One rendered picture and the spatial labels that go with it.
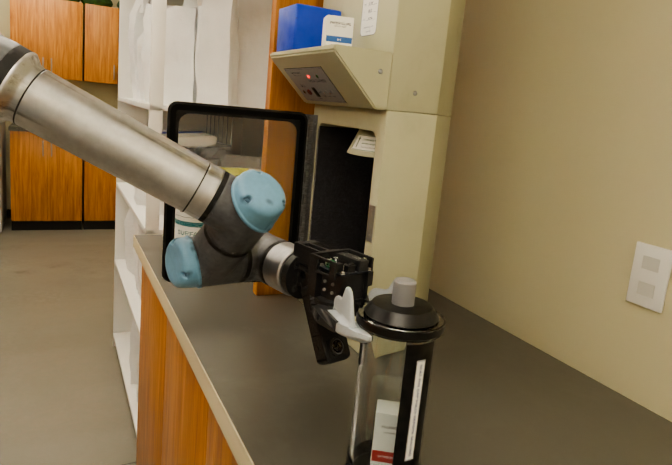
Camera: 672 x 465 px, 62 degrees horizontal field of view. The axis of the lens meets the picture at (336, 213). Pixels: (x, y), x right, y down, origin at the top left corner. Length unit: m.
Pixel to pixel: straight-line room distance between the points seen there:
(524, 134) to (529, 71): 0.14
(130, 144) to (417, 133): 0.54
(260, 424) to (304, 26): 0.74
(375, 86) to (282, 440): 0.59
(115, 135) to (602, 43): 0.93
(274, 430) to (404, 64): 0.64
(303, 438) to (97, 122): 0.51
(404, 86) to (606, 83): 0.41
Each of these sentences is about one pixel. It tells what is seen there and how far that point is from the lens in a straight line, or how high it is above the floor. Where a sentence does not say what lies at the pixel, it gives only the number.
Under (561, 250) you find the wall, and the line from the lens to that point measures 1.29.
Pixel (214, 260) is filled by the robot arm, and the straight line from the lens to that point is 0.80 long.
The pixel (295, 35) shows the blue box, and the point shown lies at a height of 1.54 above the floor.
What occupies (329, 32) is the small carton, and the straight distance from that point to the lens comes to 1.08.
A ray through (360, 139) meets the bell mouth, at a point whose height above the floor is 1.35.
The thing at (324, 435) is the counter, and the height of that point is 0.94.
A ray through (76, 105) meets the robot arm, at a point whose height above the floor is 1.38.
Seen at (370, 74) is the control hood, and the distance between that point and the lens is 1.00.
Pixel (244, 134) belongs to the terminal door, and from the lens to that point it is 1.27.
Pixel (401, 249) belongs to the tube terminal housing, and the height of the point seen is 1.15.
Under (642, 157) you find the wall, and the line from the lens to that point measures 1.18.
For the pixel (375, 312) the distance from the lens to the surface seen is 0.67.
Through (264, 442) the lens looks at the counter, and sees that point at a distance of 0.85.
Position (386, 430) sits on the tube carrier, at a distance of 0.72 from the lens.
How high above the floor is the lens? 1.41
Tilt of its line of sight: 11 degrees down
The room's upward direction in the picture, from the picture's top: 5 degrees clockwise
